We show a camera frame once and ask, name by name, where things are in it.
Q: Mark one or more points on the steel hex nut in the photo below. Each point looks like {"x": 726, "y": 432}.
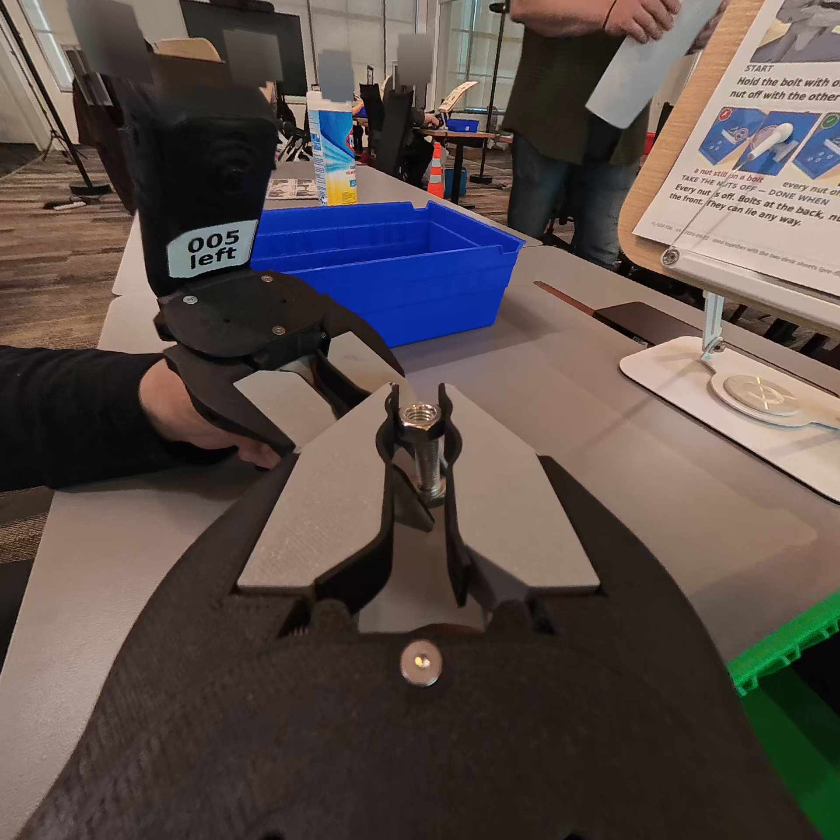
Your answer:
{"x": 420, "y": 435}

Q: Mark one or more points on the person's left forearm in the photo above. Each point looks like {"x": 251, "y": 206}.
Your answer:
{"x": 65, "y": 420}

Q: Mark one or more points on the wooden board stand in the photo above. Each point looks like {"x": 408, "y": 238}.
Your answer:
{"x": 190, "y": 51}

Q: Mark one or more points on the white paper sheet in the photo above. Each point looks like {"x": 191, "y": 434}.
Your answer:
{"x": 643, "y": 72}

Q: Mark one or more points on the person's left hand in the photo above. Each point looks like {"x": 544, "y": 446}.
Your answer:
{"x": 177, "y": 413}

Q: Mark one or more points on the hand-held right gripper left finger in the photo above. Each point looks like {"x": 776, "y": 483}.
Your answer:
{"x": 315, "y": 518}

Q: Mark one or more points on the small blue bin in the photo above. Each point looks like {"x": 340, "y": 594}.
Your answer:
{"x": 463, "y": 124}

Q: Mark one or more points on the blue plastic bin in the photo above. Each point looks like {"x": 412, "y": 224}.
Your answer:
{"x": 426, "y": 308}

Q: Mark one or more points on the black wall screen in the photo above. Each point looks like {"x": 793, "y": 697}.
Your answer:
{"x": 203, "y": 26}

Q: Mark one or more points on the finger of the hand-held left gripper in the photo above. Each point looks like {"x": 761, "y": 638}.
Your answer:
{"x": 361, "y": 367}
{"x": 282, "y": 403}

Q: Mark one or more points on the steel hex bolt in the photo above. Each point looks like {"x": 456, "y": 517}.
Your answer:
{"x": 430, "y": 476}

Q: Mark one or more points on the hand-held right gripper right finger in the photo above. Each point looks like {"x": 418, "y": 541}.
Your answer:
{"x": 525, "y": 518}

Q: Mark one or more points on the green plastic bin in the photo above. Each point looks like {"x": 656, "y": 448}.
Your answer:
{"x": 774, "y": 649}

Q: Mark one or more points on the orange traffic cone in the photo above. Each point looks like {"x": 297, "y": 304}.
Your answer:
{"x": 436, "y": 178}

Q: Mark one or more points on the printed paper strip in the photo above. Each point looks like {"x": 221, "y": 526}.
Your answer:
{"x": 289, "y": 189}

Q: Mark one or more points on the printed instruction sheet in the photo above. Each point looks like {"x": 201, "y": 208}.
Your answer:
{"x": 754, "y": 229}

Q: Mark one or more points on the white disinfecting wipes canister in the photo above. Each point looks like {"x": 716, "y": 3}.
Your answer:
{"x": 331, "y": 144}

